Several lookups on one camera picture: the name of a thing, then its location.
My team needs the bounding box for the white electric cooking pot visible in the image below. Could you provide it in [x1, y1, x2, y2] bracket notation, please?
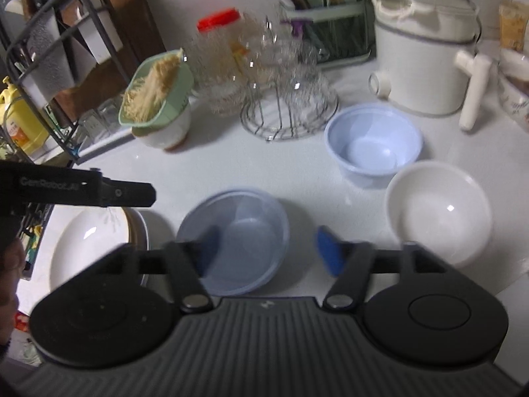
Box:
[369, 0, 492, 131]

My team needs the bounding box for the deep pale blue bowl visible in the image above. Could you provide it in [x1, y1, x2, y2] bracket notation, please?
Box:
[323, 103, 425, 190]

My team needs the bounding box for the cluster of clear glass cups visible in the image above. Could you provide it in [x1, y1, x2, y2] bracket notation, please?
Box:
[186, 12, 335, 120]

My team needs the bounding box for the floral bowl with brown food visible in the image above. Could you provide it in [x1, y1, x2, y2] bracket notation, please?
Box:
[497, 60, 529, 127]

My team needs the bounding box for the white plate with faint sprig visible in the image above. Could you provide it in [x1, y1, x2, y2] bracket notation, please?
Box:
[49, 207, 143, 294]

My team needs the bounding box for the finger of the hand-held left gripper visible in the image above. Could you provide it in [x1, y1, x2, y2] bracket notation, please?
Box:
[100, 179, 157, 209]

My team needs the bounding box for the green colander basket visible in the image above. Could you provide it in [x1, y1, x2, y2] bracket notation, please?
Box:
[118, 48, 195, 137]

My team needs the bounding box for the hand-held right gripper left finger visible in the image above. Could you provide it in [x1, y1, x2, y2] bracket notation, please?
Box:
[95, 225, 222, 315]

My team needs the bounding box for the hammered steel cleaver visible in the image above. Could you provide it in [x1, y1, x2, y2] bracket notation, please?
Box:
[22, 17, 77, 100]

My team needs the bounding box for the yellow paper packet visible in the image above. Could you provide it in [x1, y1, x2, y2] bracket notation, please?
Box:
[498, 0, 526, 52]

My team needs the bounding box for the wooden cutting board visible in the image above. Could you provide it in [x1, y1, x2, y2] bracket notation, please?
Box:
[54, 0, 168, 129]

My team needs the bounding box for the glass jar with red lid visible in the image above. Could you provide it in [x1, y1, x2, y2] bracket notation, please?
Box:
[190, 8, 251, 106]

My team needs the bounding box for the green chopstick holder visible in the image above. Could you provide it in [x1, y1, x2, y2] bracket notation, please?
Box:
[281, 0, 371, 66]

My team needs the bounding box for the black power cable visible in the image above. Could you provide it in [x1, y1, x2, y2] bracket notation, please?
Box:
[450, 0, 484, 46]

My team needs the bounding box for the small white bowl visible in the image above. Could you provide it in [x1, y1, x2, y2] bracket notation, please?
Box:
[498, 48, 529, 76]

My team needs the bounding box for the white bowl with brown foot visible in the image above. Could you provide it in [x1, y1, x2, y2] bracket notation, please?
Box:
[132, 103, 193, 152]

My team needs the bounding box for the bundle of pale dried noodles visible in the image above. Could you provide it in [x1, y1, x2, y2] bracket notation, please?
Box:
[123, 50, 184, 121]

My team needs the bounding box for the row of drinking glasses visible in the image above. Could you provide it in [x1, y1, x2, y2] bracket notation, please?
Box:
[76, 97, 125, 139]

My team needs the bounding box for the round wire cup rack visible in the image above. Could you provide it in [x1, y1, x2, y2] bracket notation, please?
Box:
[240, 83, 340, 143]

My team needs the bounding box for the yellow detergent bottle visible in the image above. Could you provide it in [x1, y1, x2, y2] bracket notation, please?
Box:
[0, 76, 51, 156]

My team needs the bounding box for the plain white bowl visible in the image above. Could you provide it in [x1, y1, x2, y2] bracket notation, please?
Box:
[384, 160, 493, 268]

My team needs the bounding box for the wide pale blue bowl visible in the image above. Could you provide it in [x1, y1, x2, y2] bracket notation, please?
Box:
[176, 189, 290, 297]

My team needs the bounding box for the person's left forearm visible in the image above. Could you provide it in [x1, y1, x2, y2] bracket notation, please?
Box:
[0, 238, 26, 352]

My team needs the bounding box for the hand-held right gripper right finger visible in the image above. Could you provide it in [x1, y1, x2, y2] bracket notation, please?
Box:
[316, 225, 449, 312]

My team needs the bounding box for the black knife rack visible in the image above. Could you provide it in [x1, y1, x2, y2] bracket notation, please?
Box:
[0, 0, 139, 165]

